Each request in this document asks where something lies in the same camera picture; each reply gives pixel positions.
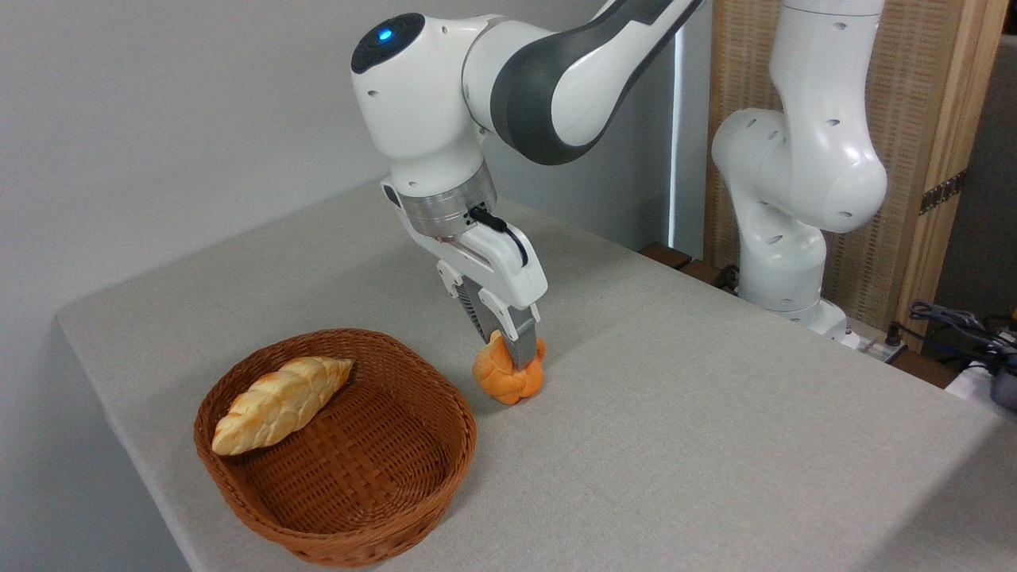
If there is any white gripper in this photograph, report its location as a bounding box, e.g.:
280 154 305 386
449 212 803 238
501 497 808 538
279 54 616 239
381 181 549 370

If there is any orange knotted bread roll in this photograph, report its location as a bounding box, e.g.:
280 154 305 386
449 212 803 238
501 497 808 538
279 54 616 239
472 330 547 406

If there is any long pale braided bread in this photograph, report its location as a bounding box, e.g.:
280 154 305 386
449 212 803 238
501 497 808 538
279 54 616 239
211 357 355 457

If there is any brown wicker basket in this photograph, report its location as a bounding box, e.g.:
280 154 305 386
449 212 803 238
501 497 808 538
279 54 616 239
194 328 478 568

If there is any grey tablecloth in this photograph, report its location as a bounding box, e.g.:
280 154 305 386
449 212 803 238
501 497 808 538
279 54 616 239
56 183 1017 572

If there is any dark metal screen hinge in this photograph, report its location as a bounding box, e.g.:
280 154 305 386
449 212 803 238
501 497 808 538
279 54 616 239
920 171 969 215

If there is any wooden rattan folding screen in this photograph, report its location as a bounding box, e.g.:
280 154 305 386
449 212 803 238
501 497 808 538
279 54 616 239
703 0 1010 350

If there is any blue-grey plastic device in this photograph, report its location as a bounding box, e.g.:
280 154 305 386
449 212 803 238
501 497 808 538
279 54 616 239
989 364 1017 412

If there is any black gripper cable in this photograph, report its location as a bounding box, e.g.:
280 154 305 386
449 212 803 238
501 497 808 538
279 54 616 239
469 205 529 267

